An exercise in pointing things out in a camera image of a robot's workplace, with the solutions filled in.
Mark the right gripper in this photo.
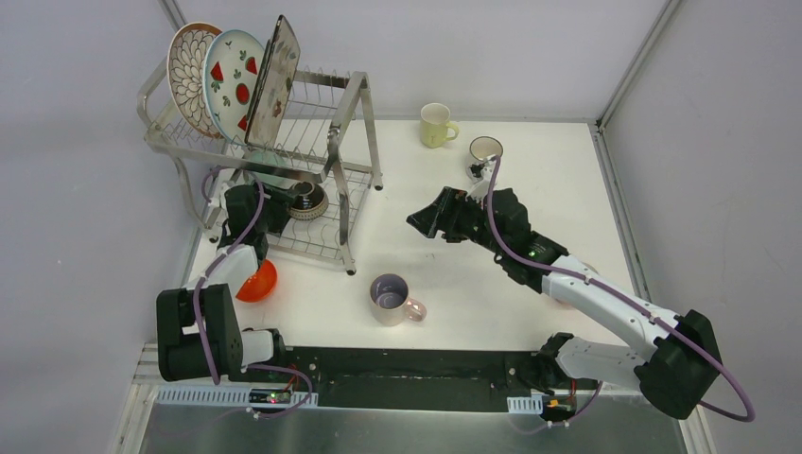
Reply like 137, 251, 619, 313
407, 186, 508, 257

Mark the brown patterned small bowl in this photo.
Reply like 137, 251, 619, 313
288, 182, 329, 221

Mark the mint green bowl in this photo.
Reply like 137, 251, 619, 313
248, 150, 293, 189

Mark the orange plastic bowl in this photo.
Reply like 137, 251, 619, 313
235, 259, 278, 303

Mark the square flower pattern plate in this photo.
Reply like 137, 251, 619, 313
245, 15, 301, 148

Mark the watermelon pattern round plate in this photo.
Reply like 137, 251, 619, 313
201, 29, 264, 146

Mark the floral petal brown-rim plate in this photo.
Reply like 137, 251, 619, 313
166, 22, 221, 138

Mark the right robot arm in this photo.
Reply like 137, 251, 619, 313
407, 186, 722, 420

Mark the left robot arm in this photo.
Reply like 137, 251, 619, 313
156, 183, 299, 383

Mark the stainless steel dish rack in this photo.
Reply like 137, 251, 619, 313
137, 61, 384, 275

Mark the white mug dark rim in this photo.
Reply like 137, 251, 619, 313
466, 135, 504, 178

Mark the yellow mug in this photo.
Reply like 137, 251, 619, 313
419, 102, 460, 148

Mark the pink iridescent mug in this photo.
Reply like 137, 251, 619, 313
369, 273, 427, 326

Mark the pink cup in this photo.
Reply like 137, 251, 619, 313
554, 262, 598, 308

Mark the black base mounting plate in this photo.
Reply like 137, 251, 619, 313
217, 347, 570, 412

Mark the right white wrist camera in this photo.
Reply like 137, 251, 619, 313
466, 160, 497, 202

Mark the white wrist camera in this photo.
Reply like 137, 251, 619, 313
466, 160, 497, 202
207, 183, 230, 211

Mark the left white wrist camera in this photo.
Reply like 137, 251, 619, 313
207, 183, 230, 211

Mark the aluminium frame rail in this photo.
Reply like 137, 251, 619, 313
588, 123, 652, 302

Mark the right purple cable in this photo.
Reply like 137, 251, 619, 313
485, 155, 757, 433

